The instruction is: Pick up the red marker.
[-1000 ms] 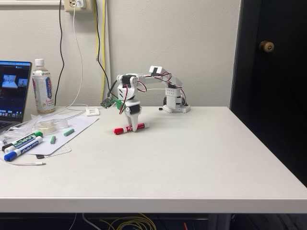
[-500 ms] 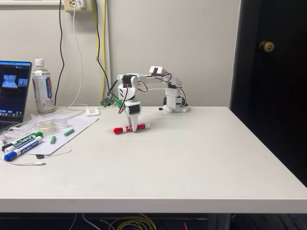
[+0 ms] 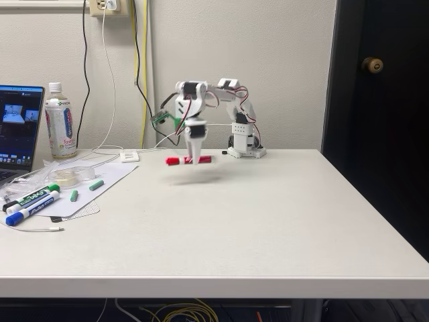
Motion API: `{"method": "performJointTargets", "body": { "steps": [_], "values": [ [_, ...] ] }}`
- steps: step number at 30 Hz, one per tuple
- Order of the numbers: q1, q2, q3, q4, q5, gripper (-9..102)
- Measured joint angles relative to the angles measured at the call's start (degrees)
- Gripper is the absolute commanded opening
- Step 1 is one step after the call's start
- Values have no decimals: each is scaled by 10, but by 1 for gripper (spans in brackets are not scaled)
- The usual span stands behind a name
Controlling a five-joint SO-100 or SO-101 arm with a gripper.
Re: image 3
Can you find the red Expo marker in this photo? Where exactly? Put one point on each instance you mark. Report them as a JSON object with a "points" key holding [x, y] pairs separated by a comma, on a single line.
{"points": [[174, 161]]}

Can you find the green Expo marker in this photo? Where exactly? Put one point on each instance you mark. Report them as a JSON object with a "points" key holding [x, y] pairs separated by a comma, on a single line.
{"points": [[33, 198]]}

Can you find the black Expo marker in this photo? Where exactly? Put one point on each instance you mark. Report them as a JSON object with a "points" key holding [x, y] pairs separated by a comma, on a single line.
{"points": [[8, 204]]}

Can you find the blue Expo marker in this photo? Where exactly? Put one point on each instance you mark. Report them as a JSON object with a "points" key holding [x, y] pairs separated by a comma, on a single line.
{"points": [[13, 219]]}

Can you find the white adapter box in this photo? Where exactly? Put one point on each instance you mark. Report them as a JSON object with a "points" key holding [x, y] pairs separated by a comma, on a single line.
{"points": [[129, 156]]}

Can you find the white paper sheet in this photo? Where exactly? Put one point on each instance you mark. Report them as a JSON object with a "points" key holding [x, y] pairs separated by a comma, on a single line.
{"points": [[110, 174]]}

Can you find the green cylindrical cap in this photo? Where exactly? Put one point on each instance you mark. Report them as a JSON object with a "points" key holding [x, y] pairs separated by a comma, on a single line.
{"points": [[74, 196], [96, 185]]}

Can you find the clear round lid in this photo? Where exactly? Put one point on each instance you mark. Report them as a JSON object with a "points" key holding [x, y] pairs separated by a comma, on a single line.
{"points": [[88, 173]]}

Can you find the white mesh mat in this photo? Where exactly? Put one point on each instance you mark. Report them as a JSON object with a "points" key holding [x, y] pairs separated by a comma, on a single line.
{"points": [[88, 211]]}

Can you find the clear dish cream content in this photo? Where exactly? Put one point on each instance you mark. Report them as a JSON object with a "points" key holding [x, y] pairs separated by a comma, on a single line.
{"points": [[63, 177]]}

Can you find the plastic drink bottle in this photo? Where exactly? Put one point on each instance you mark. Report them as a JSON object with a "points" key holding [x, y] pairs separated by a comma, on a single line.
{"points": [[60, 127]]}

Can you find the white charger plug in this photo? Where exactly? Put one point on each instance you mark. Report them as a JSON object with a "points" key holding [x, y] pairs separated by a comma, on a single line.
{"points": [[112, 4]]}

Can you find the small black card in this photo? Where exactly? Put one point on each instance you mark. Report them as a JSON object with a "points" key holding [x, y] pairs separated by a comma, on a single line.
{"points": [[56, 219]]}

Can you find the clear plastic bags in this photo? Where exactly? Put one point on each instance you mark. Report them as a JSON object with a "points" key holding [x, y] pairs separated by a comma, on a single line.
{"points": [[37, 174]]}

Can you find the grey laptop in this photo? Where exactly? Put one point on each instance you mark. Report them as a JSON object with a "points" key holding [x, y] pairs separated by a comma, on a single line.
{"points": [[16, 134]]}

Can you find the brass door knob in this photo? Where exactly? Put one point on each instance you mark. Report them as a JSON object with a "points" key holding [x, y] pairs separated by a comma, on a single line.
{"points": [[372, 65]]}

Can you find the black door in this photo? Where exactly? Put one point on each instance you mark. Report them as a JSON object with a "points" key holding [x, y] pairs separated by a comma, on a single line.
{"points": [[385, 134]]}

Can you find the grey table leg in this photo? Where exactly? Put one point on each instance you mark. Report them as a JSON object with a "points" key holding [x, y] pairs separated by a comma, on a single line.
{"points": [[306, 312]]}

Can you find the green camera mount with board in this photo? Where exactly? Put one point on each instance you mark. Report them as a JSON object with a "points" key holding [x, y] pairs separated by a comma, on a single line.
{"points": [[169, 118]]}

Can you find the beige wall outlet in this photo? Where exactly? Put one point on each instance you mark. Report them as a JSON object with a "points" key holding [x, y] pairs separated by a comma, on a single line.
{"points": [[97, 9]]}

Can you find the white wall rail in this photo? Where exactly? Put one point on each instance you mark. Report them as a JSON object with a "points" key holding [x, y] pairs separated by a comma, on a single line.
{"points": [[40, 4]]}

